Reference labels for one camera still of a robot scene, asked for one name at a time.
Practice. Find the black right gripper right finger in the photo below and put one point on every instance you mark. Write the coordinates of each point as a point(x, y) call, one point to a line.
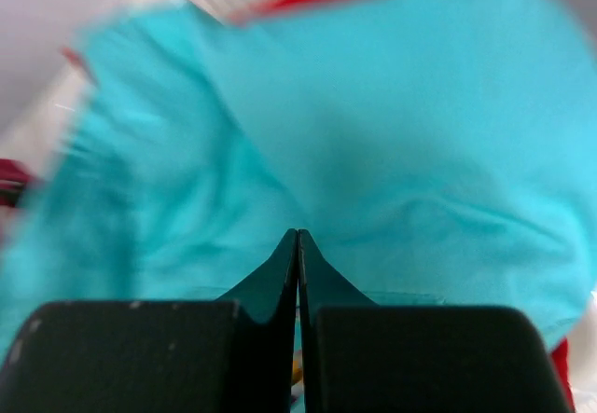
point(359, 356)

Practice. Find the pink floral trousers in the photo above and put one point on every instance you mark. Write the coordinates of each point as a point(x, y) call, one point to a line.
point(16, 181)

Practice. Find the teal trousers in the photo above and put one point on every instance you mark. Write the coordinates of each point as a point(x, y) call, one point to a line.
point(479, 189)

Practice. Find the white plastic mesh basket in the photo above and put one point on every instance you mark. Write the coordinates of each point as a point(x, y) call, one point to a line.
point(140, 93)

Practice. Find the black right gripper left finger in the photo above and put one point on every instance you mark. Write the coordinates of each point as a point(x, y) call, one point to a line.
point(232, 354)

